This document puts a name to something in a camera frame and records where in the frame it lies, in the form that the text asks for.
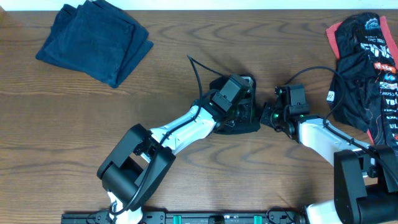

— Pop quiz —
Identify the black t-shirt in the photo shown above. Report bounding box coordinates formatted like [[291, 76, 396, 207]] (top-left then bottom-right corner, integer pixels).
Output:
[[214, 75, 260, 135]]

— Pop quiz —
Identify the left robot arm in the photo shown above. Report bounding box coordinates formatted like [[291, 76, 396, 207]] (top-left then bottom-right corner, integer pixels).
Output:
[[97, 91, 259, 223]]

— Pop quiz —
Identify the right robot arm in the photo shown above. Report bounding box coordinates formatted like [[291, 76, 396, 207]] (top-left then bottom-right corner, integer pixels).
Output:
[[261, 104, 397, 223]]

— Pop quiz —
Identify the black printed jersey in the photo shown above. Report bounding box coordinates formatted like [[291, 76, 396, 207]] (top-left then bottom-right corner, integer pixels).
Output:
[[326, 12, 398, 147]]

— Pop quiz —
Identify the folded navy blue cloth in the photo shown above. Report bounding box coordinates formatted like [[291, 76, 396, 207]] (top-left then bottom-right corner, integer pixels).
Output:
[[35, 1, 154, 88]]

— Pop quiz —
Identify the black mounting rail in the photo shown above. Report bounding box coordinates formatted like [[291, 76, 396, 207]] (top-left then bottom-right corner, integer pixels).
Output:
[[60, 210, 307, 224]]

